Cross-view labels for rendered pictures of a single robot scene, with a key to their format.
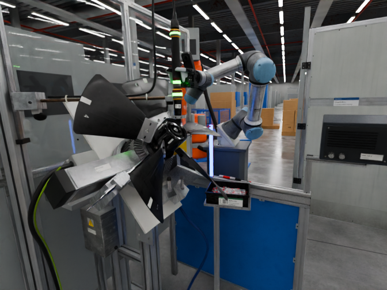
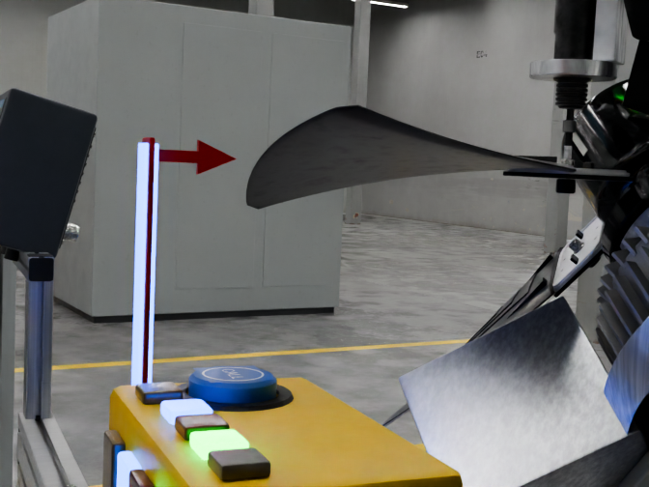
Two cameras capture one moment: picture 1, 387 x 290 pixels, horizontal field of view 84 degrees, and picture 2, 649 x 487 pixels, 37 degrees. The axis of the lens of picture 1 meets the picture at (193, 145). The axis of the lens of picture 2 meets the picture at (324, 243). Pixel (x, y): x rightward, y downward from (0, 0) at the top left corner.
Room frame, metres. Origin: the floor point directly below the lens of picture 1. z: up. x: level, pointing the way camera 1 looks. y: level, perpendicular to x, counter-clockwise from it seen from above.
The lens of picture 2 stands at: (1.75, 0.40, 1.18)
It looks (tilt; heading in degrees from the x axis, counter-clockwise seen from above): 5 degrees down; 217
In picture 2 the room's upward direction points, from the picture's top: 3 degrees clockwise
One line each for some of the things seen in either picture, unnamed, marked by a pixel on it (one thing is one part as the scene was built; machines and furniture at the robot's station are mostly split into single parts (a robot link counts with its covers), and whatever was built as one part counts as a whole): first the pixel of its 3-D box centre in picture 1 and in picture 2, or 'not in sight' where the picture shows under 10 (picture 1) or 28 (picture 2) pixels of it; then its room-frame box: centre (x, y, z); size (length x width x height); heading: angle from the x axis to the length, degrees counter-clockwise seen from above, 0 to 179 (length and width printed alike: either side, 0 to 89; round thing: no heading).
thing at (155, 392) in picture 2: not in sight; (158, 392); (1.45, 0.08, 1.08); 0.02 x 0.02 x 0.01; 60
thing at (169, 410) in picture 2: not in sight; (186, 411); (1.47, 0.11, 1.08); 0.02 x 0.02 x 0.01; 60
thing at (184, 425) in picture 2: not in sight; (202, 426); (1.48, 0.14, 1.08); 0.02 x 0.02 x 0.01; 60
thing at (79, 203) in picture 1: (90, 190); not in sight; (1.16, 0.60, 0.85); 0.36 x 0.24 x 0.03; 150
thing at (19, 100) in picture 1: (28, 100); not in sight; (0.93, 0.69, 1.35); 0.10 x 0.07 x 0.09; 95
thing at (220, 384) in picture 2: not in sight; (232, 388); (1.42, 0.10, 1.08); 0.04 x 0.04 x 0.02
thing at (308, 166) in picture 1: (308, 174); (38, 335); (1.03, -0.57, 0.96); 0.03 x 0.03 x 0.20; 60
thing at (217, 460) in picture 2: not in sight; (239, 464); (1.50, 0.18, 1.08); 0.02 x 0.02 x 0.01; 60
